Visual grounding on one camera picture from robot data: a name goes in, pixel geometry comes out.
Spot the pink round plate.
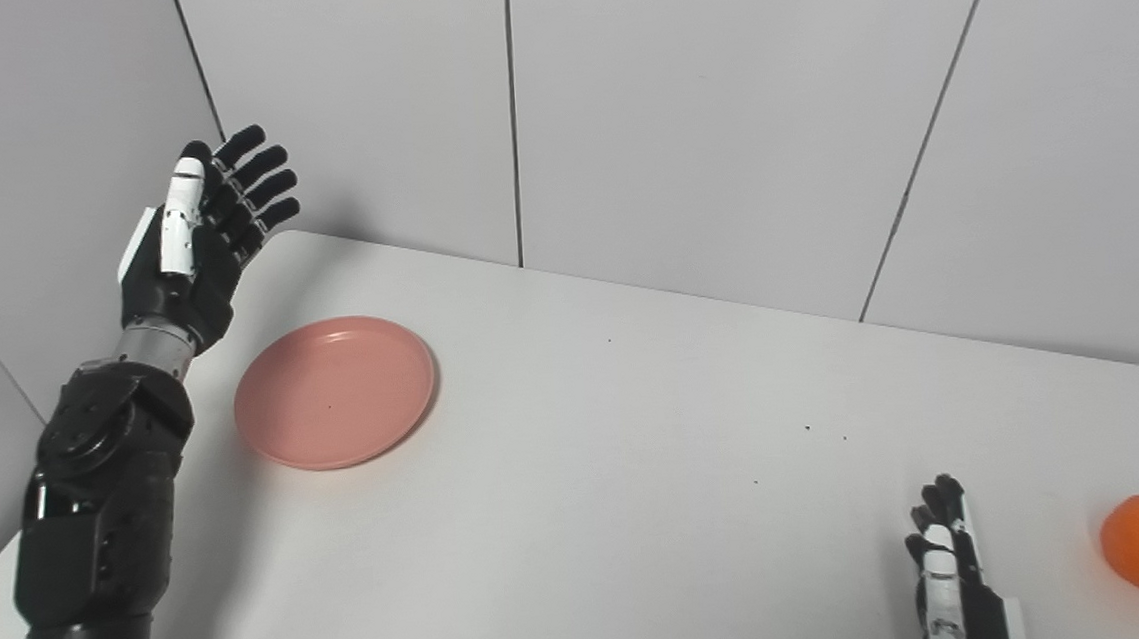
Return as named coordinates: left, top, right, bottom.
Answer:
left=227, top=311, right=443, bottom=477

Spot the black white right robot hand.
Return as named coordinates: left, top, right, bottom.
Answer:
left=899, top=469, right=1029, bottom=639

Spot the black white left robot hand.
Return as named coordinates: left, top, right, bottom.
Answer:
left=108, top=121, right=312, bottom=362

